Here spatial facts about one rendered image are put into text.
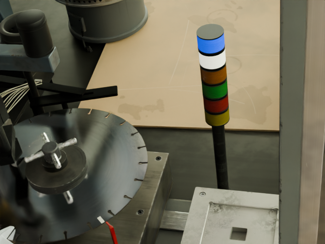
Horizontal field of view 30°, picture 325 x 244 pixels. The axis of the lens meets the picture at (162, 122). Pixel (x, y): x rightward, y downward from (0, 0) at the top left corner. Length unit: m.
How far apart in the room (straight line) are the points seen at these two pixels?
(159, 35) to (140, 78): 0.20
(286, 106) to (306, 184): 0.11
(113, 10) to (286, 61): 1.17
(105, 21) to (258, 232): 0.88
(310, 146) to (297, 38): 0.11
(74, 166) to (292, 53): 0.61
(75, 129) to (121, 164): 0.14
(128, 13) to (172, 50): 0.16
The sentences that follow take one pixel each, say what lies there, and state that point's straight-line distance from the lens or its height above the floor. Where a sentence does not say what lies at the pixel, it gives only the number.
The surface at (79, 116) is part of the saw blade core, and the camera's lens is 1.20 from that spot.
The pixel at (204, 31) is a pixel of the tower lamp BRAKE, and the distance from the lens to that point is 1.00.
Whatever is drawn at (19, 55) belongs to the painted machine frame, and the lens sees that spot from 1.25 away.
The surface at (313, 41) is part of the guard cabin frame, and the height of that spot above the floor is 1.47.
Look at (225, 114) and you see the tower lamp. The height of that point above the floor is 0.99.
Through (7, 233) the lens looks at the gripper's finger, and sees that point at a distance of 1.03.
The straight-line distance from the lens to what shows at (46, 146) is 1.08.
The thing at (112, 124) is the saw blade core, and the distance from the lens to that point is 1.17.
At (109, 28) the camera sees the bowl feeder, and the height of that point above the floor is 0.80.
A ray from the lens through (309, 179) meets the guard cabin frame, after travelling 0.51.
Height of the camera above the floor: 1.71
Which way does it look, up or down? 41 degrees down
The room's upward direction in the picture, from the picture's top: 9 degrees counter-clockwise
